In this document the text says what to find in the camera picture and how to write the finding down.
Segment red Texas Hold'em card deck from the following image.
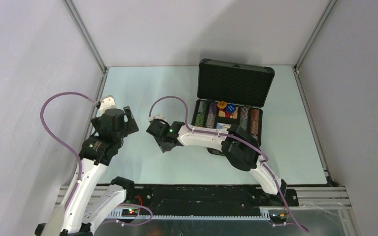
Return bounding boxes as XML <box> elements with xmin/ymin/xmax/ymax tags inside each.
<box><xmin>218</xmin><ymin>108</ymin><xmax>239</xmax><ymax>119</ymax></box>

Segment orange round button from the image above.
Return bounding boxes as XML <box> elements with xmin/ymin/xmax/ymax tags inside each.
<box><xmin>217</xmin><ymin>101</ymin><xmax>228</xmax><ymax>109</ymax></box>

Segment blue round dealer button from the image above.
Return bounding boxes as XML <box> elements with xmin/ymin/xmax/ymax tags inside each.
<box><xmin>225</xmin><ymin>104</ymin><xmax>237</xmax><ymax>114</ymax></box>

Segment black poker set case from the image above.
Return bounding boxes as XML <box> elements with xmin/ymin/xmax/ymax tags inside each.
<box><xmin>191</xmin><ymin>59</ymin><xmax>275</xmax><ymax>146</ymax></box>

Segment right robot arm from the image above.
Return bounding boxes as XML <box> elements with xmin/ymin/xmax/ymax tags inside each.
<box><xmin>146</xmin><ymin>117</ymin><xmax>286</xmax><ymax>206</ymax></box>

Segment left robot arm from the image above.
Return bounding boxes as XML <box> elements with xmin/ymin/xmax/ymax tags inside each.
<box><xmin>34</xmin><ymin>106</ymin><xmax>139</xmax><ymax>236</ymax></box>

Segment green chip stack row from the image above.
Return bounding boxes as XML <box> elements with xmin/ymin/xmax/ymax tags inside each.
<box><xmin>194</xmin><ymin>101</ymin><xmax>208</xmax><ymax>127</ymax></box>

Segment purple chip stack row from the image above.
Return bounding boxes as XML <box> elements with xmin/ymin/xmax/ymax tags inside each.
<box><xmin>205</xmin><ymin>102</ymin><xmax>217</xmax><ymax>128</ymax></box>

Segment blue card deck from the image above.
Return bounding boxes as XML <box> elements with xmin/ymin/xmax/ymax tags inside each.
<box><xmin>216</xmin><ymin>122</ymin><xmax>231</xmax><ymax>129</ymax></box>

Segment blue orange chip stack row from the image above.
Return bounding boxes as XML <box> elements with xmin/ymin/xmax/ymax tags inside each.
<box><xmin>239</xmin><ymin>107</ymin><xmax>249</xmax><ymax>131</ymax></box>

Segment dark orange chip stack row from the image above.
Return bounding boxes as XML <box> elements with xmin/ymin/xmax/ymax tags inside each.
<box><xmin>250</xmin><ymin>109</ymin><xmax>259</xmax><ymax>140</ymax></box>

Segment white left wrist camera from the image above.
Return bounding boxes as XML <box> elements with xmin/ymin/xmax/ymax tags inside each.
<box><xmin>96</xmin><ymin>95</ymin><xmax>117</xmax><ymax>116</ymax></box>

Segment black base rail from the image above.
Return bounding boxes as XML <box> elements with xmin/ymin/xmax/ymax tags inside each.
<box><xmin>125</xmin><ymin>184</ymin><xmax>299</xmax><ymax>217</ymax></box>

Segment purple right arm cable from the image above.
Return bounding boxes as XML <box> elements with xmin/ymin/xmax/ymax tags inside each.
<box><xmin>148</xmin><ymin>95</ymin><xmax>310</xmax><ymax>233</ymax></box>

